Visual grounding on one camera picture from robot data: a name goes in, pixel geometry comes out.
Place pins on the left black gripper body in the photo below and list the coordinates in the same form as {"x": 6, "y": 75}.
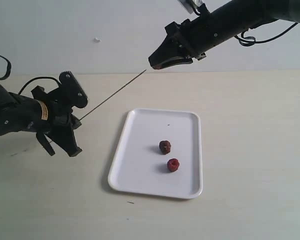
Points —
{"x": 41, "y": 113}

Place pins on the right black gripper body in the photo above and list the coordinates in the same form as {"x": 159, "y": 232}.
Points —
{"x": 201, "y": 34}

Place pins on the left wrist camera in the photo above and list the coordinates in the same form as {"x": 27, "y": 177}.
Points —
{"x": 72, "y": 91}

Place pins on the red date bottom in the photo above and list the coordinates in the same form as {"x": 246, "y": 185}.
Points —
{"x": 173, "y": 164}

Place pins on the dark red date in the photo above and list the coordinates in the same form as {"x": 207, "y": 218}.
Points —
{"x": 165, "y": 147}

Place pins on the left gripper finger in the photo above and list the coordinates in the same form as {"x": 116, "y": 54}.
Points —
{"x": 41, "y": 137}
{"x": 64, "y": 137}

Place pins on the left grey black robot arm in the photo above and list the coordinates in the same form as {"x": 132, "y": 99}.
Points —
{"x": 7, "y": 103}

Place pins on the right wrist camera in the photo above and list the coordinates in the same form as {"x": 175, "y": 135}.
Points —
{"x": 192, "y": 6}

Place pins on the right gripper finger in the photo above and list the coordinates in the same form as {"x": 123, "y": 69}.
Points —
{"x": 172, "y": 63}
{"x": 169, "y": 49}

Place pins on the right grey black robot arm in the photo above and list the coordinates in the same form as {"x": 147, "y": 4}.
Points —
{"x": 251, "y": 14}

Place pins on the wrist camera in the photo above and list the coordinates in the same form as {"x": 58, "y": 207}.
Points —
{"x": 72, "y": 91}
{"x": 192, "y": 6}

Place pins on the white rectangular plastic tray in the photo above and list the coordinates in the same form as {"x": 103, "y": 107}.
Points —
{"x": 139, "y": 167}

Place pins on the thin metal skewer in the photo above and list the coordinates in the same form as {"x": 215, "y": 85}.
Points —
{"x": 113, "y": 94}

